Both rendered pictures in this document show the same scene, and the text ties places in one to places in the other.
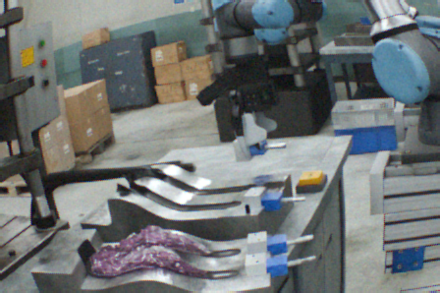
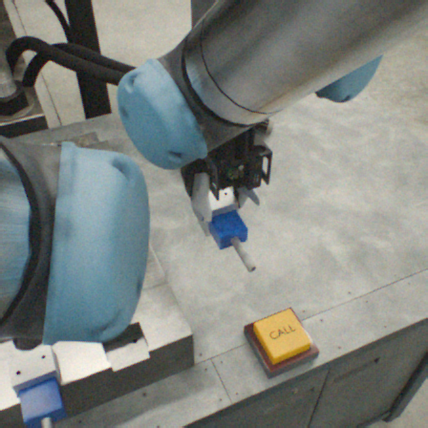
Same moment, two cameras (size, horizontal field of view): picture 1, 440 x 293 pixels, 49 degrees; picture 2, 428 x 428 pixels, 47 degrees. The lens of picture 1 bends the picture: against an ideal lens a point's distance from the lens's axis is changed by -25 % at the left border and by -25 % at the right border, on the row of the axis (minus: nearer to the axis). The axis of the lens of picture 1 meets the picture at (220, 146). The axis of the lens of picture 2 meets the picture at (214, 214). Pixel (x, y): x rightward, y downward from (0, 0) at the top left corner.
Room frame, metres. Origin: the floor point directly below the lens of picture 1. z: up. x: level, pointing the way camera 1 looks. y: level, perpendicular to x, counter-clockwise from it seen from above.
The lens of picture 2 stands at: (1.21, -0.39, 1.46)
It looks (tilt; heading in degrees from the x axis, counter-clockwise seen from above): 47 degrees down; 42
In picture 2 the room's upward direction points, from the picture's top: straight up
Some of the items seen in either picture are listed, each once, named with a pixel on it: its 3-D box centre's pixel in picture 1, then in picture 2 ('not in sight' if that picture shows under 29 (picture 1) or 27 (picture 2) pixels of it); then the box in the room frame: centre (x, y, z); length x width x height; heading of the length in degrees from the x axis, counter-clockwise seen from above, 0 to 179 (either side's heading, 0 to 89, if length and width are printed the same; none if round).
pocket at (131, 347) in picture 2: (273, 192); (126, 350); (1.36, -0.10, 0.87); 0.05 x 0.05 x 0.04; 66
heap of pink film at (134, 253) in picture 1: (142, 252); not in sight; (1.05, 0.19, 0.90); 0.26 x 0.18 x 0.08; 83
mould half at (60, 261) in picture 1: (146, 270); not in sight; (1.05, 0.19, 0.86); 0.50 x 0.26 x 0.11; 83
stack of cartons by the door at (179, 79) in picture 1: (185, 69); not in sight; (8.23, 0.26, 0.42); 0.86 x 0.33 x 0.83; 66
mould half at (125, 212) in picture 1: (177, 205); (53, 239); (1.41, 0.13, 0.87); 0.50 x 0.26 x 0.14; 66
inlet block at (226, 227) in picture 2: (261, 147); (230, 234); (1.56, -0.10, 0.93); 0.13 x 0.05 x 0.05; 66
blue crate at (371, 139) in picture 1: (368, 133); not in sight; (4.42, -1.22, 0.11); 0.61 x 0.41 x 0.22; 66
